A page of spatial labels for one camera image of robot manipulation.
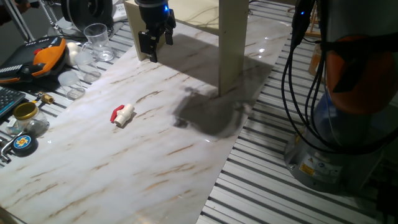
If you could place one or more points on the small clear plastic packet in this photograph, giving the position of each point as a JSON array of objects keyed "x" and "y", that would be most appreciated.
[{"x": 12, "y": 126}]

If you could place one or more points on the wooden rack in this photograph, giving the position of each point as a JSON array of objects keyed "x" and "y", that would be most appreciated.
[{"x": 314, "y": 33}]

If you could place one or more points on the thin metal stand rod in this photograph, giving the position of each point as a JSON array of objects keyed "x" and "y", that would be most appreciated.
[{"x": 49, "y": 17}]

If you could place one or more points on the black filament spool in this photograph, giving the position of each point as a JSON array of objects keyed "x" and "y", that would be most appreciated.
[{"x": 81, "y": 14}]

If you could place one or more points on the brass pipe fitting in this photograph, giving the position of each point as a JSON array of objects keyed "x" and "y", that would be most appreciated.
[{"x": 47, "y": 99}]

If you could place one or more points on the brown taped package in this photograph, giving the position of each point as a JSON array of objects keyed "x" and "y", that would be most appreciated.
[{"x": 314, "y": 59}]

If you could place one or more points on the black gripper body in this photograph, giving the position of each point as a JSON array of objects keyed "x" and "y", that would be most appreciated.
[{"x": 154, "y": 12}]

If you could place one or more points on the dark sleeved forearm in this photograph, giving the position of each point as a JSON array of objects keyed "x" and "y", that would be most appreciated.
[{"x": 6, "y": 15}]

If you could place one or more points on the aluminium profile post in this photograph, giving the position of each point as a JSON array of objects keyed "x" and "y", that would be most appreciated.
[{"x": 20, "y": 21}]

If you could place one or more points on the marble pattern board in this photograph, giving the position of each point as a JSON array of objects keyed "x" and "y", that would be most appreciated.
[{"x": 124, "y": 171}]

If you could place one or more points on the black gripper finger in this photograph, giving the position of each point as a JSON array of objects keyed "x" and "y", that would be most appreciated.
[
  {"x": 150, "y": 43},
  {"x": 169, "y": 31}
]

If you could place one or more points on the white rounded plastic object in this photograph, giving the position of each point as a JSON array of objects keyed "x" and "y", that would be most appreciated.
[{"x": 73, "y": 49}]

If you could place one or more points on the cream wooden shelf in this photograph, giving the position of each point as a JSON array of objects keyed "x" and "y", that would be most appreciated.
[{"x": 233, "y": 46}]

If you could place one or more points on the black keyboard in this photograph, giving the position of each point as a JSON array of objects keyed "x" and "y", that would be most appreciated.
[{"x": 9, "y": 99}]

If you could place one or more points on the frosted plastic cup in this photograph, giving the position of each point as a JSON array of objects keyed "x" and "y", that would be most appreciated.
[
  {"x": 69, "y": 81},
  {"x": 85, "y": 62}
]

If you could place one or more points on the clear drinking glass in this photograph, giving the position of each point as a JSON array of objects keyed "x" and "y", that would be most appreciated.
[{"x": 98, "y": 40}]

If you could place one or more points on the black orange teach pendant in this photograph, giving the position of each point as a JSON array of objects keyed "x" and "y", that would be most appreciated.
[{"x": 46, "y": 57}]

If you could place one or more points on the grey spool holder base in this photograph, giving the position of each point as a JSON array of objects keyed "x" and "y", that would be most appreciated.
[{"x": 62, "y": 29}]

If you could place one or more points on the person hand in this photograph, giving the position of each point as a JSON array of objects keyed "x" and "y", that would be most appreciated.
[{"x": 23, "y": 7}]

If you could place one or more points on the glass jar gold lid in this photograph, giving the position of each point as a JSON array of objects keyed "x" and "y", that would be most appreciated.
[{"x": 26, "y": 112}]

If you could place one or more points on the black puck blue logo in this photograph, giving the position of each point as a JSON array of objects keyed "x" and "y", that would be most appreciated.
[{"x": 22, "y": 142}]

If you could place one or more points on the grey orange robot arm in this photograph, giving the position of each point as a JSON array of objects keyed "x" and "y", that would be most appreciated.
[{"x": 357, "y": 77}]

